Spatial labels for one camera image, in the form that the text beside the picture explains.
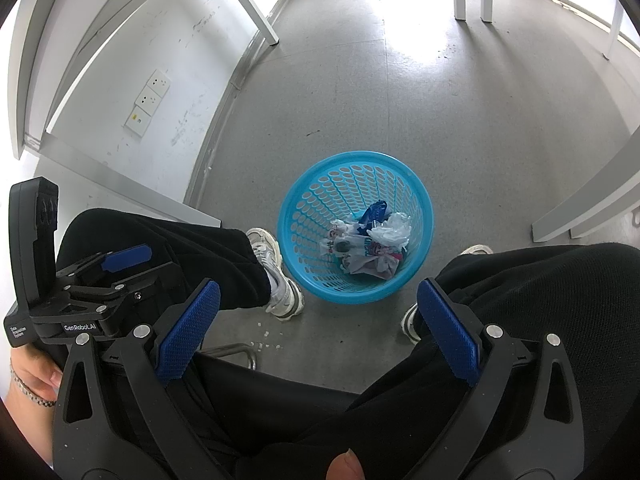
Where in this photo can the white wall socket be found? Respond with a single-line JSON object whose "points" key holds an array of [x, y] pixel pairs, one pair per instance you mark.
{"points": [[159, 80], [136, 121], [148, 100]]}

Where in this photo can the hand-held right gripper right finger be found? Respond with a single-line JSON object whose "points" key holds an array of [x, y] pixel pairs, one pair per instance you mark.
{"points": [[447, 332]]}

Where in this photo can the person's left forearm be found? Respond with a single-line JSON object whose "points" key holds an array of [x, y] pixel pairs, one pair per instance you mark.
{"points": [[27, 435]]}

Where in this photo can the blue plastic wrapper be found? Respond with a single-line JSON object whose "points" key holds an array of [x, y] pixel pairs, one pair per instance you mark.
{"points": [[372, 211]]}

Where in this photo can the white sneaker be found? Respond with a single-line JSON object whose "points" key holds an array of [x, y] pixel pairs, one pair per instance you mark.
{"points": [[412, 325], [280, 280]]}

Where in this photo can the person's left hand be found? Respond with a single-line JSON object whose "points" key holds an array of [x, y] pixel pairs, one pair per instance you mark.
{"points": [[35, 367]]}

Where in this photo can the blue mesh wastebasket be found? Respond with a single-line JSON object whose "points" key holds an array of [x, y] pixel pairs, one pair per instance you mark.
{"points": [[310, 200]]}

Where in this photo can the printed wrapper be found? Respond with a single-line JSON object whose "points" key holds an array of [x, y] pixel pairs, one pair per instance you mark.
{"points": [[336, 240]]}

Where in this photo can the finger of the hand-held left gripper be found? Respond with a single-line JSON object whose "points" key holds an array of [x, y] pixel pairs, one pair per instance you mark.
{"points": [[127, 257], [142, 292]]}

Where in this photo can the small white scraps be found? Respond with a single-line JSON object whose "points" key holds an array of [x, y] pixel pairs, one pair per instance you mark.
{"points": [[260, 345]]}

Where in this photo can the person's right hand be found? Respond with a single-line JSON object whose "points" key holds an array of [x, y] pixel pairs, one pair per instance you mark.
{"points": [[345, 467]]}

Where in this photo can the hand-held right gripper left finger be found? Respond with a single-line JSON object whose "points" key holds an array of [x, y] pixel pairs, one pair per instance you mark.
{"points": [[187, 332]]}

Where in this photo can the chrome chair tube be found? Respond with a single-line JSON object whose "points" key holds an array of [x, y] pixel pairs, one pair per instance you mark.
{"points": [[240, 350]]}

